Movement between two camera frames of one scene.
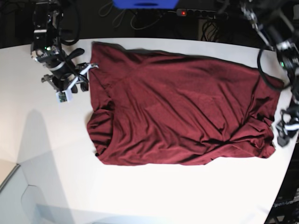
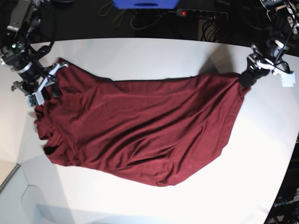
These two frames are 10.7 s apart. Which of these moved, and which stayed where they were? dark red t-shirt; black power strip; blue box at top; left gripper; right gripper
Moved: dark red t-shirt; right gripper; left gripper
Stayed: blue box at top; black power strip
